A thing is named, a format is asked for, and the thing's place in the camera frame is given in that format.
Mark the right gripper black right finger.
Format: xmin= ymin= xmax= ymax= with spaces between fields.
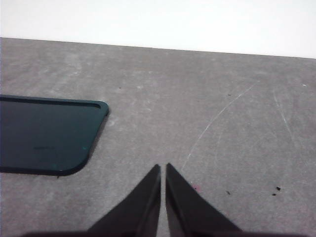
xmin=165 ymin=162 xmax=247 ymax=237

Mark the dark green rectangular tray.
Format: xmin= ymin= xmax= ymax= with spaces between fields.
xmin=0 ymin=94 xmax=110 ymax=177

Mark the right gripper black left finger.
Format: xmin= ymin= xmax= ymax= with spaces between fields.
xmin=83 ymin=164 xmax=161 ymax=237

